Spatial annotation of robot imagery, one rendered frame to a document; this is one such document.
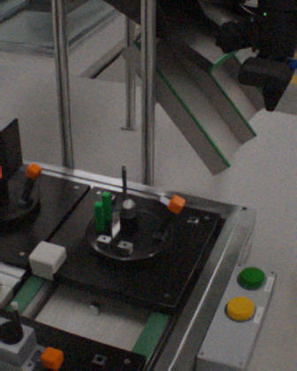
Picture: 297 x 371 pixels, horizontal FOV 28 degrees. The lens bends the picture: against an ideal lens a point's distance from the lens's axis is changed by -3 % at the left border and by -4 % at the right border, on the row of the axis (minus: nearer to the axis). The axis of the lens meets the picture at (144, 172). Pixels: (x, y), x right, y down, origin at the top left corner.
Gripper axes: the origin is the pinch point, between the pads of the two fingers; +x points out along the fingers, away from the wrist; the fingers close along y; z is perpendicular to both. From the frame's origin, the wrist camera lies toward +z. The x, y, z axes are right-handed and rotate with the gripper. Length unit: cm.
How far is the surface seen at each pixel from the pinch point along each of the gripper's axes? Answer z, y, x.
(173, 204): 11.8, 5.9, 18.6
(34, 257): 30.2, 16.6, 26.5
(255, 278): -2.2, 7.1, 28.2
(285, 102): 27, -250, 125
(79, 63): 71, -79, 39
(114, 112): 48, -53, 39
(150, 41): 23.1, -14.0, 1.9
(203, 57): 14.2, -15.4, 3.9
